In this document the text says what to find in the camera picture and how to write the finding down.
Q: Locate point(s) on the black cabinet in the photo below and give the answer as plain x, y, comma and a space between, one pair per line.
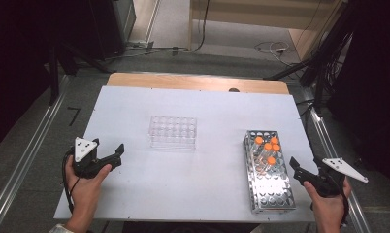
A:
109, 26

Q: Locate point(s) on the black metal stand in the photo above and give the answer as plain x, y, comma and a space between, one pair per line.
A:
54, 77

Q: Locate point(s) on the dark round table grommet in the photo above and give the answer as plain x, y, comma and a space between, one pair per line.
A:
234, 90

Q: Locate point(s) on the white board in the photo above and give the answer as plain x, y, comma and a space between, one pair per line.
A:
215, 110

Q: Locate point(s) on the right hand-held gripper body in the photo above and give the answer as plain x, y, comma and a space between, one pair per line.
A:
327, 183

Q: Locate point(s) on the person's right hand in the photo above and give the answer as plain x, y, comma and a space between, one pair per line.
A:
330, 208

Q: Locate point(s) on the grey power strip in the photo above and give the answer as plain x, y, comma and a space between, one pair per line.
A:
141, 43

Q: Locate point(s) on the aluminium floor rail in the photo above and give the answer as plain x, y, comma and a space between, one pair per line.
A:
28, 155
329, 142

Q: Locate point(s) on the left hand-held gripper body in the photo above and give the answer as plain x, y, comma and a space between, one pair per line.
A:
83, 161

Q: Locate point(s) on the person's left hand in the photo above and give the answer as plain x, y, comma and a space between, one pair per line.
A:
86, 194

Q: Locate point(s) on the light wooden furniture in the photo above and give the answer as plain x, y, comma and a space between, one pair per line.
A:
248, 9

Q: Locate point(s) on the black tripod stand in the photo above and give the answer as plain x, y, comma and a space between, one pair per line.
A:
316, 61

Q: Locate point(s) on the dark curtain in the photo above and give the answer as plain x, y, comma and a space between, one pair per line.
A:
15, 64
377, 81

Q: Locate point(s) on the wooden table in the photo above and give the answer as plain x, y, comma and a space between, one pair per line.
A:
183, 82

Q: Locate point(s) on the clear plastic tube rack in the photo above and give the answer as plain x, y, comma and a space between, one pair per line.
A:
173, 132

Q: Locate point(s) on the perforated metal tube rack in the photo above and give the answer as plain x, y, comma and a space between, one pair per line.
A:
270, 194

